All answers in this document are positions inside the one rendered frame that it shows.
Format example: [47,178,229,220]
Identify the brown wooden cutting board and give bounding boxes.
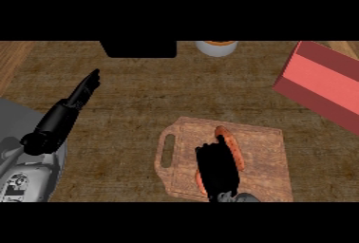
[152,116,295,203]

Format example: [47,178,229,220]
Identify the white jar with orange top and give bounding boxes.
[193,41,239,58]

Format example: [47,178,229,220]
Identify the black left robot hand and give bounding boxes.
[18,68,102,157]

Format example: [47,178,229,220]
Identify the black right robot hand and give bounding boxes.
[193,135,242,203]

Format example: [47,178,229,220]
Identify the black appliance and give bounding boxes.
[97,41,179,59]

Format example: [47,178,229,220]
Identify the red cardboard box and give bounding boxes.
[272,41,359,137]

